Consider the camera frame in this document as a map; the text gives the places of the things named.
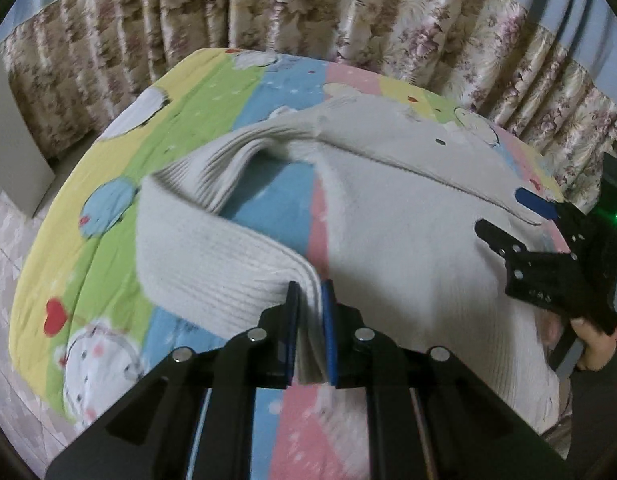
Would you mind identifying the white leaning board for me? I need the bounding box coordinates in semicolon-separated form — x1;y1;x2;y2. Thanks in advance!
0;56;54;217

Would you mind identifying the blue and floral curtain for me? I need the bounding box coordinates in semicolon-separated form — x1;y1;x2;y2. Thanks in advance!
0;0;617;208

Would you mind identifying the person's right hand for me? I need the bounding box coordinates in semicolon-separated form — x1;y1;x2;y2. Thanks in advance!
570;318;617;372

